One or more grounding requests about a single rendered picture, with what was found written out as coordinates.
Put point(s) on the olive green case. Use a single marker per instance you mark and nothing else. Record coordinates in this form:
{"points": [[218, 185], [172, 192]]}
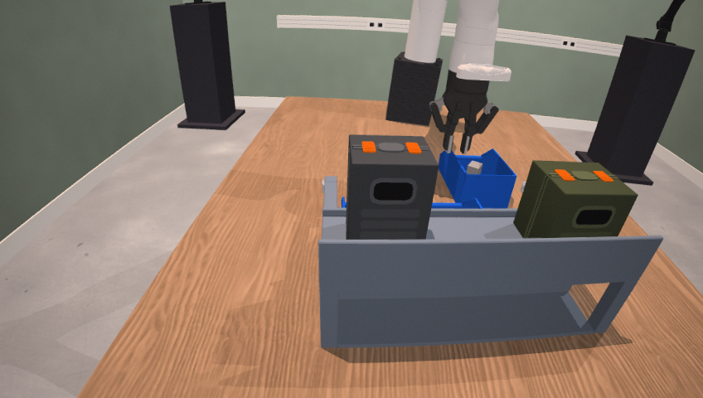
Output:
{"points": [[572, 199]]}

